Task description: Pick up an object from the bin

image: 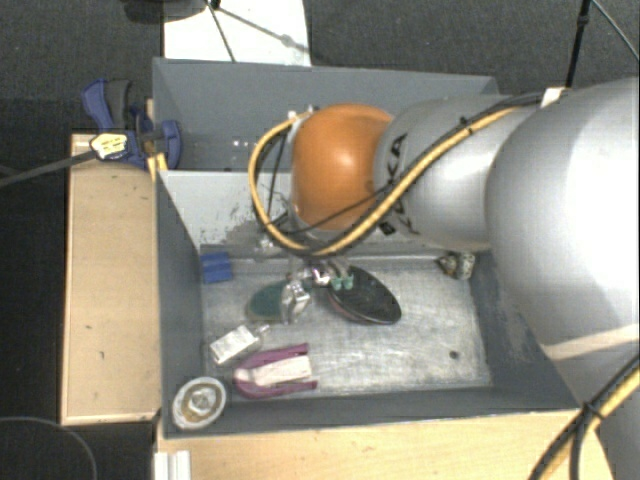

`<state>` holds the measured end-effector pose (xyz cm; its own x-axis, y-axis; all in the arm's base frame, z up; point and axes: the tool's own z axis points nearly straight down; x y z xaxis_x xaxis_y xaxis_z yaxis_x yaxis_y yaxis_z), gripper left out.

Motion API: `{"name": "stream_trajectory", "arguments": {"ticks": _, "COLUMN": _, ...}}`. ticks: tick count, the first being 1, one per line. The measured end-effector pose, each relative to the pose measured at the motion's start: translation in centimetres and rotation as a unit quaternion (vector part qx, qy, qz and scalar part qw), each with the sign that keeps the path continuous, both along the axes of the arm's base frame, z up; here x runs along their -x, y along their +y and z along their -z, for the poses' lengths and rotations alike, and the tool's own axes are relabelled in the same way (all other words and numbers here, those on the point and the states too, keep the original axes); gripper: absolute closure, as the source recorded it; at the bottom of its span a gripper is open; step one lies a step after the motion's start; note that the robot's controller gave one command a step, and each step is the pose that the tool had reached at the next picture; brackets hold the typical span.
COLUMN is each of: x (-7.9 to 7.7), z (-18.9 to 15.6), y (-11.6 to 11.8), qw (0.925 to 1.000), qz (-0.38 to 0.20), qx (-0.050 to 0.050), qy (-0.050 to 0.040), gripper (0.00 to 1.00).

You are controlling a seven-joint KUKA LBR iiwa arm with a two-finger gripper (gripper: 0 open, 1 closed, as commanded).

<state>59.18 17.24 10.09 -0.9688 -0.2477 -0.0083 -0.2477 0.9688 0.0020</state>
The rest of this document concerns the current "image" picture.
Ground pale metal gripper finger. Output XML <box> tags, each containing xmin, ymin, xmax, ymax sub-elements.
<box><xmin>291</xmin><ymin>281</ymin><xmax>314</xmax><ymax>320</ymax></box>
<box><xmin>279</xmin><ymin>284</ymin><xmax>296</xmax><ymax>326</ymax></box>

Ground grey metal bin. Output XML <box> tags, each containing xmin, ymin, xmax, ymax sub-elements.
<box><xmin>151</xmin><ymin>56</ymin><xmax>582</xmax><ymax>440</ymax></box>

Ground blue ribbed sponge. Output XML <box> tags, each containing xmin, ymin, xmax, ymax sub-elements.
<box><xmin>200</xmin><ymin>250</ymin><xmax>234</xmax><ymax>285</ymax></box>

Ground mottled grey stone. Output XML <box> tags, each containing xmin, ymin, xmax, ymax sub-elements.
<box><xmin>438</xmin><ymin>251</ymin><xmax>477</xmax><ymax>281</ymax></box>

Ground dark green oval disc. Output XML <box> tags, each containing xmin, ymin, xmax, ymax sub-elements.
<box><xmin>244</xmin><ymin>281</ymin><xmax>290</xmax><ymax>320</ymax></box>

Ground small silver box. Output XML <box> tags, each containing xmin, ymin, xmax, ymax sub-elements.
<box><xmin>208</xmin><ymin>323</ymin><xmax>272</xmax><ymax>367</ymax></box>

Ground pale wood flat board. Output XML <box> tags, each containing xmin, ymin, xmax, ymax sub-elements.
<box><xmin>59</xmin><ymin>133</ymin><xmax>164</xmax><ymax>427</ymax></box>

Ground round white and grey lid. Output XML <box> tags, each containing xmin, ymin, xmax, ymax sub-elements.
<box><xmin>171</xmin><ymin>375</ymin><xmax>229</xmax><ymax>432</ymax></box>

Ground black oval dish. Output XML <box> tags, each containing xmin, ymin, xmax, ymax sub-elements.
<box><xmin>324</xmin><ymin>265</ymin><xmax>403</xmax><ymax>326</ymax></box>

